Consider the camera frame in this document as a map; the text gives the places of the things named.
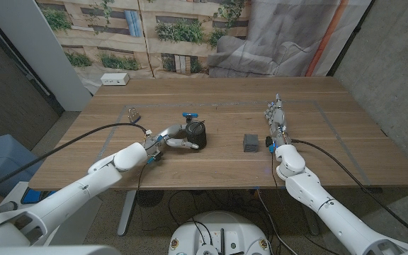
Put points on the small gray box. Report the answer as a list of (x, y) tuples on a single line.
[(250, 143)]

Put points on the white robot torso edge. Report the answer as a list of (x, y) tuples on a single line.
[(48, 250)]

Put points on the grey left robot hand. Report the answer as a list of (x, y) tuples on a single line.
[(170, 132)]

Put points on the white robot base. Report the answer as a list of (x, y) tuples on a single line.
[(221, 230)]

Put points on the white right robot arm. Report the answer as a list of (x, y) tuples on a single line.
[(324, 209)]

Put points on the black backdrop stand pole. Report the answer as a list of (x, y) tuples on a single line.
[(349, 40)]

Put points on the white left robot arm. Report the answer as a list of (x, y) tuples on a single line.
[(66, 198)]

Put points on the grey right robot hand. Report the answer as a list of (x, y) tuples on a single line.
[(277, 120)]

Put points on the white power strip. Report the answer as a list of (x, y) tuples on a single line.
[(114, 79)]

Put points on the blue flat item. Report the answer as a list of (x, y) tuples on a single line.
[(34, 196)]

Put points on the printed fabric backdrop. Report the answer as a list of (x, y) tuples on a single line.
[(197, 35)]

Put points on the blue upholstered chair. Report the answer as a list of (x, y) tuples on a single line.
[(2, 163)]

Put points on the blue and black clamp tool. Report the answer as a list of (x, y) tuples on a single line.
[(190, 115)]

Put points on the white table leg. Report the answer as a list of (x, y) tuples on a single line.
[(126, 212)]

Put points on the white pillar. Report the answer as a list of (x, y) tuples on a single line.
[(41, 49)]

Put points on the black cylindrical speaker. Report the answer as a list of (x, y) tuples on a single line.
[(196, 134)]

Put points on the black round floor fan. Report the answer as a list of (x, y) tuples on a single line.
[(149, 198)]

